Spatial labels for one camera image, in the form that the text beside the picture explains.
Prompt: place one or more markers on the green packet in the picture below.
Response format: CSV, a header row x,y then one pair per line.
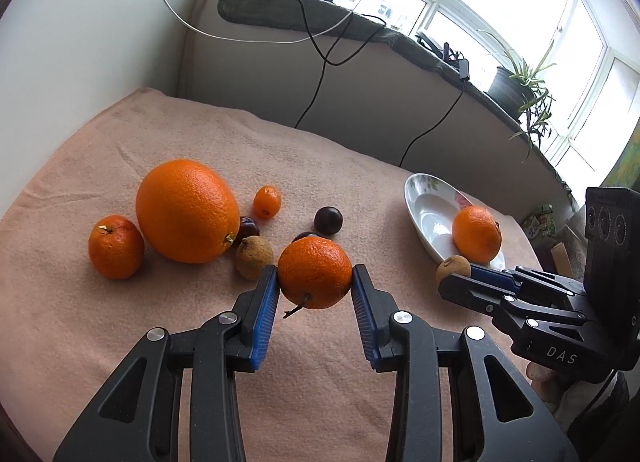
x,y
542,219

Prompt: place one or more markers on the large orange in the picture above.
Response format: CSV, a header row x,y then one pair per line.
x,y
185,209

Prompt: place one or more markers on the small orange kumquat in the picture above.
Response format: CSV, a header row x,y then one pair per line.
x,y
266,202

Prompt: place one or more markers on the white floral plate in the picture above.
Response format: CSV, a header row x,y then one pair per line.
x,y
430,212

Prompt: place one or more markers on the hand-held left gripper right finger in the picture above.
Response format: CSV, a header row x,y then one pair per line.
x,y
364,317

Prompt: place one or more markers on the black power adapter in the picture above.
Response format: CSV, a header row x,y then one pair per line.
x,y
465,68

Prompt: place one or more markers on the pink blanket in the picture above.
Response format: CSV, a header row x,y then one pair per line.
x,y
325,162

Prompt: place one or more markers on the mandarin with short stem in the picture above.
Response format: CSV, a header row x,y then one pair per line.
x,y
116,249

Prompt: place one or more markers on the person's right hand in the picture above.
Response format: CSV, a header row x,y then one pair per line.
x,y
542,374

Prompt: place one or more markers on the brown longan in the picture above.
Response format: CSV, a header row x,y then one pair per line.
x,y
252,257
450,268

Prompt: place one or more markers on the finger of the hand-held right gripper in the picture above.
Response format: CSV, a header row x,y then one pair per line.
x,y
492,276
470,294

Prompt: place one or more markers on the mandarin with long twig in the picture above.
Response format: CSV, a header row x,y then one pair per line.
x,y
314,269

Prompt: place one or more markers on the black device on windowsill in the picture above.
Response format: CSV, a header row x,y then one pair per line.
x,y
432,45

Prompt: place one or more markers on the grey windowsill cloth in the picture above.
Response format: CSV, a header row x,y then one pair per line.
x,y
250,0

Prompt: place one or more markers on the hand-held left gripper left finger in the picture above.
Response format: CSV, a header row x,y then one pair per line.
x,y
267,312

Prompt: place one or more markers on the plain mandarin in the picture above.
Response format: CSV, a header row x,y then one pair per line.
x,y
475,234

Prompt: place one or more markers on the cardboard box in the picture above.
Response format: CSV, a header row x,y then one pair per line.
x,y
557,257

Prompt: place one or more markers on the green wall poster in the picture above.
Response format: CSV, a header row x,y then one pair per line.
x,y
627,162

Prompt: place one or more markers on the potted spider plant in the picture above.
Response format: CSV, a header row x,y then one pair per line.
x,y
507,87

